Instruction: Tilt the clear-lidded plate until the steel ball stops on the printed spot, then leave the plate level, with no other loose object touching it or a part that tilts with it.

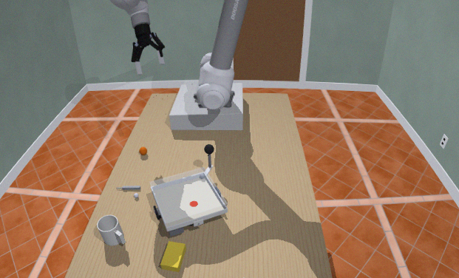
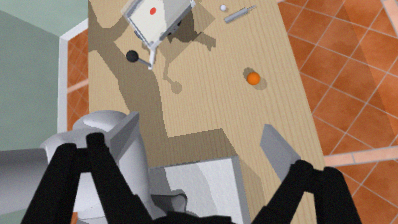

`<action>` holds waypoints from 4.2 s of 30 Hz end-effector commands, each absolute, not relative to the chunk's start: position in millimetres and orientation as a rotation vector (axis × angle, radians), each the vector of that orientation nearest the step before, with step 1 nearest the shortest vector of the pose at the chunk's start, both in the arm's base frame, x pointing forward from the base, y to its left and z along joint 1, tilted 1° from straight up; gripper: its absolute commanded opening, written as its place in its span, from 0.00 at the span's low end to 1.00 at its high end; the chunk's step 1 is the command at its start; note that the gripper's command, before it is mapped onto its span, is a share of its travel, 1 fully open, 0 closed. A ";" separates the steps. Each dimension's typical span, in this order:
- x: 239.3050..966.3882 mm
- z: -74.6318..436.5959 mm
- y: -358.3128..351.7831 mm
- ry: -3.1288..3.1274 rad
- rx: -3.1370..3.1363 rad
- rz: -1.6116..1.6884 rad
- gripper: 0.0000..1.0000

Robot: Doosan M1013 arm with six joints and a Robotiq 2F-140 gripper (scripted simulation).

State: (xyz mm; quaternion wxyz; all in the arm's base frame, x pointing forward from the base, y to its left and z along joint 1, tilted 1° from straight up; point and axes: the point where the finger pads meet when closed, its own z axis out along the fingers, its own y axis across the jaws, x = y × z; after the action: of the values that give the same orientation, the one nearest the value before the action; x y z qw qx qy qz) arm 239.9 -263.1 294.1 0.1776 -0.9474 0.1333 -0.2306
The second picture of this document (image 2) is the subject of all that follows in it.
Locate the orange ball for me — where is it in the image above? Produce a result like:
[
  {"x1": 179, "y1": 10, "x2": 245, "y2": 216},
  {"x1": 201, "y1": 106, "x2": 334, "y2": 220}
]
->
[{"x1": 247, "y1": 72, "x2": 260, "y2": 85}]

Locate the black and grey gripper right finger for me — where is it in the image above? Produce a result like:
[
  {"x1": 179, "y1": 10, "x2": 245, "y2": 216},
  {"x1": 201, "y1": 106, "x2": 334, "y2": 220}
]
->
[{"x1": 251, "y1": 124, "x2": 362, "y2": 224}]

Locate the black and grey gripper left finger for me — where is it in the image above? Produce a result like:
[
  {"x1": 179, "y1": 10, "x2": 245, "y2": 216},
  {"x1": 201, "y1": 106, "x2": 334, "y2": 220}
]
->
[{"x1": 20, "y1": 111, "x2": 155, "y2": 224}]

